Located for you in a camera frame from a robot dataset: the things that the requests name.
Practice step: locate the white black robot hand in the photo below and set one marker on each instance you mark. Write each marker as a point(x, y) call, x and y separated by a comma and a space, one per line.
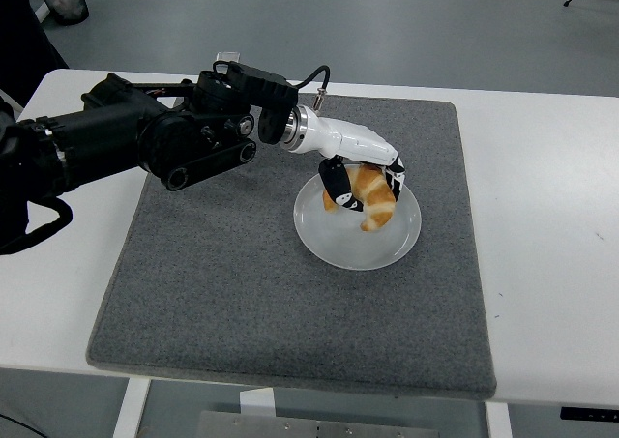
point(348, 140)

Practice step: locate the golden croissant bread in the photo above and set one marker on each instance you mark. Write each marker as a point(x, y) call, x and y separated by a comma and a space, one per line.
point(377, 201)

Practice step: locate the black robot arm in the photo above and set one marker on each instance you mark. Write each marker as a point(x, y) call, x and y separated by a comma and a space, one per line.
point(121, 133)

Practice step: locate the pale grey round plate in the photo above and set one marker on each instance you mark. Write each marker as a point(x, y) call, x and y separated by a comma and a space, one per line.
point(348, 244)

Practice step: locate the small clear plastic box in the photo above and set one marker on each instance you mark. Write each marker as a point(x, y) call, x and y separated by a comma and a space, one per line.
point(228, 56)

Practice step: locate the grey felt mat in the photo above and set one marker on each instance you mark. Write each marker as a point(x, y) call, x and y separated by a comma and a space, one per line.
point(271, 302)

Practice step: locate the black trash bin with liner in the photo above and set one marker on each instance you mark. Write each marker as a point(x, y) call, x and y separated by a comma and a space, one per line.
point(63, 0)

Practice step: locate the white table leg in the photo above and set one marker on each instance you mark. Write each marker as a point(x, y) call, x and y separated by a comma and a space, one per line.
point(499, 421)
point(129, 406)

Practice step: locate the person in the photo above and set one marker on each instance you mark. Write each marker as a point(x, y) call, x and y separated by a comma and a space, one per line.
point(24, 37)

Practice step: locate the black table control panel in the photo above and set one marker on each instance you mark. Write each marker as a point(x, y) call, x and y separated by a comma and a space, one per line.
point(590, 414)

